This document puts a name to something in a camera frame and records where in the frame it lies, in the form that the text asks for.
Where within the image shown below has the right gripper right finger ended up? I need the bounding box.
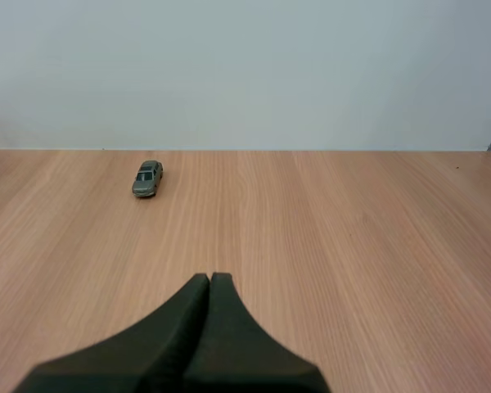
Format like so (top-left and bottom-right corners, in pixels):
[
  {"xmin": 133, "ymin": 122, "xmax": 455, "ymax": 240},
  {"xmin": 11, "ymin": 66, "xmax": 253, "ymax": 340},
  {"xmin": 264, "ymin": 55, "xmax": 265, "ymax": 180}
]
[{"xmin": 181, "ymin": 272, "xmax": 332, "ymax": 393}]

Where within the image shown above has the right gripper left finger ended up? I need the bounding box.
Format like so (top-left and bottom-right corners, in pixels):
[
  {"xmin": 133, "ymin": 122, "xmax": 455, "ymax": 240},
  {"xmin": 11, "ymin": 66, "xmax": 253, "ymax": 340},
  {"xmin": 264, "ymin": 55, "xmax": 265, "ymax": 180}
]
[{"xmin": 11, "ymin": 273, "xmax": 211, "ymax": 393}]

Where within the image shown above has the small grey toy car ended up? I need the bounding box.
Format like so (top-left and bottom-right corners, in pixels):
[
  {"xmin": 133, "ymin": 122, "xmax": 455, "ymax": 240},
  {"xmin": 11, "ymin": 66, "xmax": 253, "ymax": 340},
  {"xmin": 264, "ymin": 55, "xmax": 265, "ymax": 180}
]
[{"xmin": 131, "ymin": 160, "xmax": 164, "ymax": 199}]

